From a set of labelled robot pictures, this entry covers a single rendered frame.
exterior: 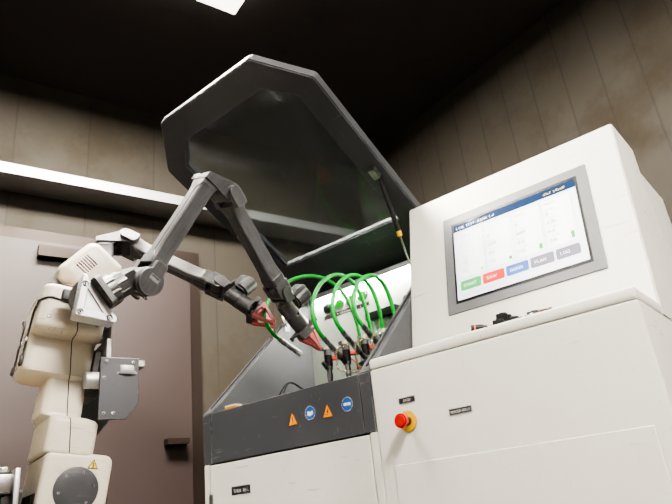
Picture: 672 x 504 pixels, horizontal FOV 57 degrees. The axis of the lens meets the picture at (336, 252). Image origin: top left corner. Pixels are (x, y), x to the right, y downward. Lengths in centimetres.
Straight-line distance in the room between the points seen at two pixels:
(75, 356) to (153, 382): 182
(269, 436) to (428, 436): 55
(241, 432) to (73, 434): 55
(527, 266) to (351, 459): 72
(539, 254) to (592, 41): 213
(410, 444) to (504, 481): 26
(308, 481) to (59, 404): 69
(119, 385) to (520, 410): 100
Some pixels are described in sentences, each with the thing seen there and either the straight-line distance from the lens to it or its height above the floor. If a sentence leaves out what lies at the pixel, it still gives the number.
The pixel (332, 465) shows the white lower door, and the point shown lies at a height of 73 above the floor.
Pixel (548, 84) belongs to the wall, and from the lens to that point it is 385.
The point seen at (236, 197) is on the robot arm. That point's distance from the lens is 187.
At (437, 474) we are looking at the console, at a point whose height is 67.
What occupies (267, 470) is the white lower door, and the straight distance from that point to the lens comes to 194.
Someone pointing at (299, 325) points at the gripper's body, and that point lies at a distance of 207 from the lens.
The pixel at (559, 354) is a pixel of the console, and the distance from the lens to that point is 146.
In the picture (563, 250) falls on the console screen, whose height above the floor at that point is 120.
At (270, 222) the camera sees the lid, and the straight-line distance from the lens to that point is 243.
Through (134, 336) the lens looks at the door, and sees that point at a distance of 360.
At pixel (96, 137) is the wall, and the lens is 411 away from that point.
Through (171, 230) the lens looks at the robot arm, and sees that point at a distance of 177.
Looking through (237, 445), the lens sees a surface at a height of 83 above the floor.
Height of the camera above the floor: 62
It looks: 22 degrees up
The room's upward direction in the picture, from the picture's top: 7 degrees counter-clockwise
